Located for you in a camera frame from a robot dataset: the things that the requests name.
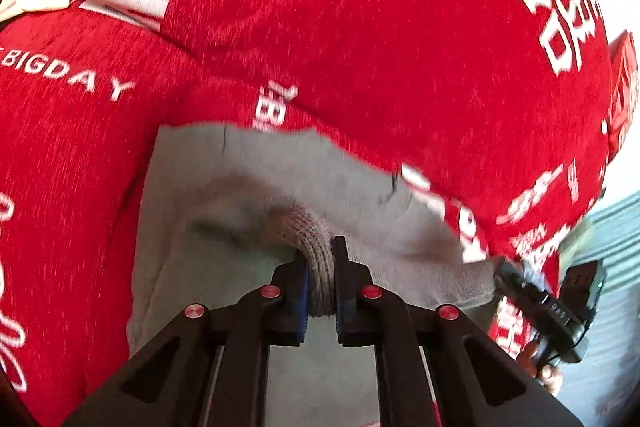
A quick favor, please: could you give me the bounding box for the person's right hand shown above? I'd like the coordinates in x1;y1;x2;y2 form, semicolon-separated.
517;342;563;397

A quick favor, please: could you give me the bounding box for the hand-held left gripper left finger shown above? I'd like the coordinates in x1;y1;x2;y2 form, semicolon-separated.
62;252;313;427

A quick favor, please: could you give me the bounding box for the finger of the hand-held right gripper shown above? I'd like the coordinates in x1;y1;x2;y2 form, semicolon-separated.
495;257;545;304

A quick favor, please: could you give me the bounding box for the grey crumpled cloth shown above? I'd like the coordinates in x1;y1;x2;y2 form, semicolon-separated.
559;216;597;259

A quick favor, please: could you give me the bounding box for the grey knit sweater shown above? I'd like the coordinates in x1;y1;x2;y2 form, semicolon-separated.
127;121;506;427

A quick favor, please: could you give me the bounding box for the red printed sofa cover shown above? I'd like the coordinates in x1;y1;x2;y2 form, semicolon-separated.
0;0;640;427

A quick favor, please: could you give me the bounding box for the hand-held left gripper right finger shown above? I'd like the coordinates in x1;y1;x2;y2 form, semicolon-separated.
331;235;583;427

